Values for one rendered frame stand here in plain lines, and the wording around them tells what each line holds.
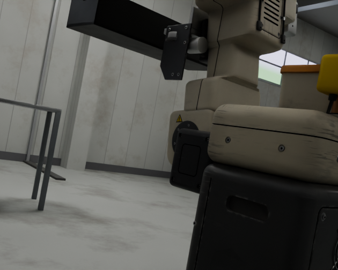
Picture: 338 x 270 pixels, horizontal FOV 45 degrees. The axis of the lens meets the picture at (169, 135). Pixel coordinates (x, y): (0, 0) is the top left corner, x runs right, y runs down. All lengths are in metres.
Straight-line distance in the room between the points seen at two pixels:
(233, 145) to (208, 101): 0.30
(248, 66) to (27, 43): 5.52
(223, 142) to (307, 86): 0.23
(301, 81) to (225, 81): 0.25
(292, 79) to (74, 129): 5.61
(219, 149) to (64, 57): 5.92
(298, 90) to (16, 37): 5.77
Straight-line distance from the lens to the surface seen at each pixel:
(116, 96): 6.99
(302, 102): 0.92
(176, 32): 1.20
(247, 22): 1.10
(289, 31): 1.38
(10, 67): 6.41
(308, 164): 0.71
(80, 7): 1.37
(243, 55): 1.16
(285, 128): 0.74
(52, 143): 3.30
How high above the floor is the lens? 0.72
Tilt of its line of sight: 1 degrees up
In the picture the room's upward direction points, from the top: 10 degrees clockwise
